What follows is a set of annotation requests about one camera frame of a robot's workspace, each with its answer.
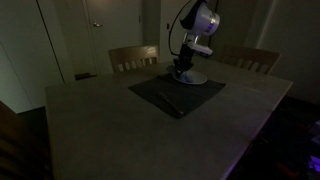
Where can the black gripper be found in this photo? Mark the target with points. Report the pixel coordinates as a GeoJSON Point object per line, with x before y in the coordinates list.
{"type": "Point", "coordinates": [186, 53]}

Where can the white round plate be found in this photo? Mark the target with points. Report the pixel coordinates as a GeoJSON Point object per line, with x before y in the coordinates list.
{"type": "Point", "coordinates": [199, 79]}

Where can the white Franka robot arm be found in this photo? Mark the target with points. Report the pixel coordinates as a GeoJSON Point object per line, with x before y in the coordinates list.
{"type": "Point", "coordinates": [206, 20]}

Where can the dark rectangular placemat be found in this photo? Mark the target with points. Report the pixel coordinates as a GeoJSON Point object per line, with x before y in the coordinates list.
{"type": "Point", "coordinates": [193, 96]}

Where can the black table knife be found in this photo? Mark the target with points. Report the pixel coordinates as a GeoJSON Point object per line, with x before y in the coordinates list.
{"type": "Point", "coordinates": [170, 103]}

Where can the wooden slat-back chair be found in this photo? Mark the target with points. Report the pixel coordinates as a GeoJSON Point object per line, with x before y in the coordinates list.
{"type": "Point", "coordinates": [133, 55]}
{"type": "Point", "coordinates": [250, 58]}

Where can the dark furniture piece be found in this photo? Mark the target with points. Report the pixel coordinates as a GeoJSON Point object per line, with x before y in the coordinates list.
{"type": "Point", "coordinates": [20, 143]}

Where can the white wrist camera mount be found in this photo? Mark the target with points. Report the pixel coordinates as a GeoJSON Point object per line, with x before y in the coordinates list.
{"type": "Point", "coordinates": [201, 50]}

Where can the dark wall light switch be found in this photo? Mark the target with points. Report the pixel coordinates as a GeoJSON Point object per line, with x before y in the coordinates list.
{"type": "Point", "coordinates": [167, 26]}

